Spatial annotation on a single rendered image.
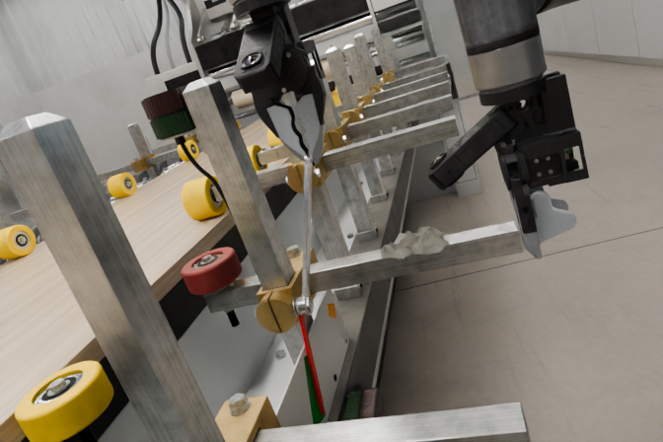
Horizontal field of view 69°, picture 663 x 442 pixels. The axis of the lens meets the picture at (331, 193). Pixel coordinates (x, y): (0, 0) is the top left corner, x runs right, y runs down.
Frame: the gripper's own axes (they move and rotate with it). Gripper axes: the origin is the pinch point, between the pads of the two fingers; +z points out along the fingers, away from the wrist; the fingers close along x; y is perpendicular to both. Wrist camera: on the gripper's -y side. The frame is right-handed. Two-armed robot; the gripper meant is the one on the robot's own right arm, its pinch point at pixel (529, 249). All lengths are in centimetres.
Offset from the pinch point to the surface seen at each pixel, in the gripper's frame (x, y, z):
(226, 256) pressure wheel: -0.4, -39.0, -8.2
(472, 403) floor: 67, -22, 83
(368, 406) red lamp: -9.2, -23.2, 12.3
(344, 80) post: 69, -30, -22
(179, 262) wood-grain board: 4, -50, -7
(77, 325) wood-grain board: -11, -57, -8
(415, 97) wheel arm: 73, -14, -12
